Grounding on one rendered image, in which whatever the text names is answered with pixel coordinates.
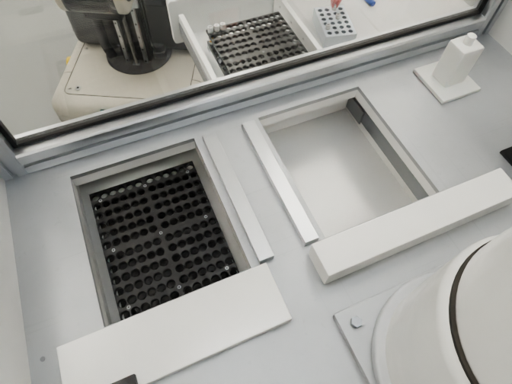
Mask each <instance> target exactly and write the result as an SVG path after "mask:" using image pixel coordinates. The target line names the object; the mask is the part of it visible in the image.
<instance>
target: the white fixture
mask: <svg viewBox="0 0 512 384"><path fill-rule="evenodd" d="M476 37H477V35H476V34H474V33H468V34H467V35H465V36H462V37H458V38H455V39H452V40H451V41H450V42H449V43H448V45H447V46H446V49H445V50H444V52H443V55H442V56H441V57H440V60H439V61H438V62H433V63H431V64H428V65H425V66H421V67H418V68H416V69H414V71H413V73H414V74H415V75H416V76H417V77H418V78H419V79H420V80H421V81H422V82H423V83H424V84H425V86H426V87H427V88H428V89H429V90H430V91H431V93H432V94H433V95H434V96H435V97H436V98H437V100H438V101H439V102H440V103H441V104H445V103H447V102H449V101H453V100H456V99H458V98H462V97H465V96H467V95H470V94H473V93H476V92H478V91H480V90H481V88H480V87H479V86H478V85H477V84H476V83H475V82H474V81H473V80H472V79H471V78H470V77H469V76H468V74H469V72H470V71H471V69H472V67H473V66H474V65H475V63H476V61H477V59H478V58H479V57H480V55H481V54H482V51H483V50H484V47H483V46H482V45H481V44H480V43H479V42H478V41H477V40H476Z"/></svg>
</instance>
